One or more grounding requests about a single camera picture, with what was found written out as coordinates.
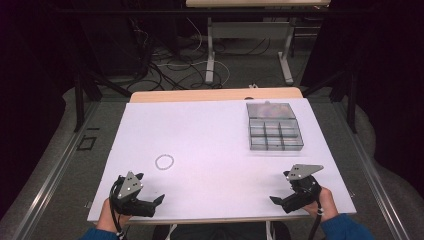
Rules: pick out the grey metal floor rail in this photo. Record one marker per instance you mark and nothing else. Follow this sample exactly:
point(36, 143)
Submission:
point(373, 176)
point(50, 180)

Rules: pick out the person's left hand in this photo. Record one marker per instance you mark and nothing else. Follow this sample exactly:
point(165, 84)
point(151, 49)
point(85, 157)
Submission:
point(107, 218)

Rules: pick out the clear plastic compartment box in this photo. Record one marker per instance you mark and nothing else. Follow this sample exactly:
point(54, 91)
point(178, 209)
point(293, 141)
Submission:
point(275, 133)

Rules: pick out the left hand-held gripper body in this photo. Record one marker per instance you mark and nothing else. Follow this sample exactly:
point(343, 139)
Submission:
point(130, 188)

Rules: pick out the white table mat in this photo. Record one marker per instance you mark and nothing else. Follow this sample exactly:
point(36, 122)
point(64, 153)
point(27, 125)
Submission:
point(206, 150)

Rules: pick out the black metal stand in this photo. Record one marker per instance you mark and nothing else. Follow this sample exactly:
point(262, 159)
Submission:
point(350, 96)
point(80, 100)

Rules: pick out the white metal frame desk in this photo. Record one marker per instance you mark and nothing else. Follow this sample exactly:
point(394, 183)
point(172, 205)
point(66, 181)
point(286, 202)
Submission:
point(248, 30)

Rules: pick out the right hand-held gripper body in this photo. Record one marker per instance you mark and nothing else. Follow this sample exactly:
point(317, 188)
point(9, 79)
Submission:
point(301, 191)

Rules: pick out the wooden table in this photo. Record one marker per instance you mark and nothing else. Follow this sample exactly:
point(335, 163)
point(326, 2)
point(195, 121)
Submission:
point(200, 95)

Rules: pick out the person's right hand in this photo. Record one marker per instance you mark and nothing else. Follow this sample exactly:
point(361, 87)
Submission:
point(325, 205)

